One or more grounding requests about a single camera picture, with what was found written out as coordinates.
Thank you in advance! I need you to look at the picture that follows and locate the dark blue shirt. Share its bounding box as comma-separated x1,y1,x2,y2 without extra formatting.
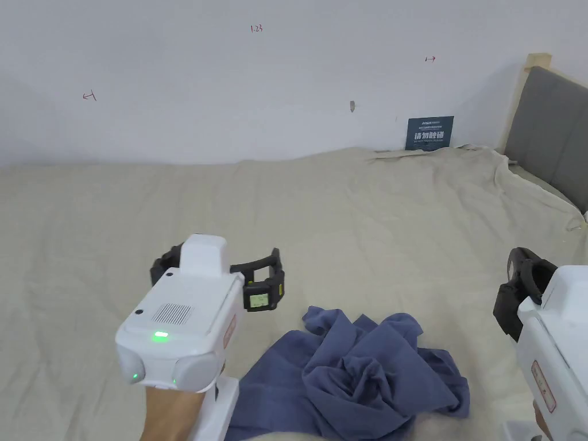
224,305,472,441

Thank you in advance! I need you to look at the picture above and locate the person's right hand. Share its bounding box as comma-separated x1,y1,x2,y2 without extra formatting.
532,399,553,436

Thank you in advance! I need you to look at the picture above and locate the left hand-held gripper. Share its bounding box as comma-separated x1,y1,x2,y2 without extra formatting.
114,233,286,441

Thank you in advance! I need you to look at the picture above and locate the bed with beige sheet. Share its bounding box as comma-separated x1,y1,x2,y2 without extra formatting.
0,144,588,441

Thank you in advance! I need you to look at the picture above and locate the grey padded headboard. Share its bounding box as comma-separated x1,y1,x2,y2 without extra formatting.
497,52,588,215

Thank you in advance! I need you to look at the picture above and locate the person's left hand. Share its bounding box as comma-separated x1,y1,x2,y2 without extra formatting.
139,387,207,441

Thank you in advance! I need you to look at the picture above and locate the dark blue sign card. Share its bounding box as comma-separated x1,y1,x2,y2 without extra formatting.
405,115,455,151

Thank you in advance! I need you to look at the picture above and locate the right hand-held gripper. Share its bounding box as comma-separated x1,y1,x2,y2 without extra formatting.
492,247,588,441

